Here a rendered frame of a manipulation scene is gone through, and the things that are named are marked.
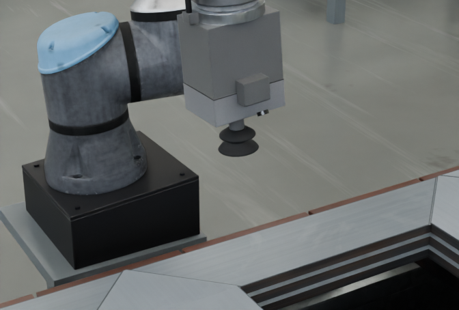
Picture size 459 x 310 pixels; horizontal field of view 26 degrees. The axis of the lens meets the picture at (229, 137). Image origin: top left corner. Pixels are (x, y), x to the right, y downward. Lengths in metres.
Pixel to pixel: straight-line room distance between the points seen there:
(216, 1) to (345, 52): 3.28
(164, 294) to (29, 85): 2.92
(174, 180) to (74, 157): 0.15
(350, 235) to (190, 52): 0.31
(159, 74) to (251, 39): 0.42
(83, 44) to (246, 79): 0.42
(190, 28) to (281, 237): 0.29
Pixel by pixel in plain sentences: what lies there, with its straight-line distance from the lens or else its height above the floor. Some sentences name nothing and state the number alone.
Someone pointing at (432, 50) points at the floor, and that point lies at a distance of 4.31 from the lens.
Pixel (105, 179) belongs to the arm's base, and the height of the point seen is 0.79.
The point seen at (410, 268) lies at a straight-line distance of 1.43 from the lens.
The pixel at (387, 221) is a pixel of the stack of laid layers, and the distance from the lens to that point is 1.20.
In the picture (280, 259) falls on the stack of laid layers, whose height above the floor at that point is 0.85.
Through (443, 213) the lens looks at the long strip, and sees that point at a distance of 1.23.
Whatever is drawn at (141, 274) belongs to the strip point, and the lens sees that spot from 1.09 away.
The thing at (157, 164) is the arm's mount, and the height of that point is 0.77.
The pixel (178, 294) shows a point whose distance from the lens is 1.05.
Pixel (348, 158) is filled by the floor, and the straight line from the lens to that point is 3.28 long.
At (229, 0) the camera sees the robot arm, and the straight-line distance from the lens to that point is 0.96.
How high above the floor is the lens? 1.44
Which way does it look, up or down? 25 degrees down
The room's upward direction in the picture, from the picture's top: straight up
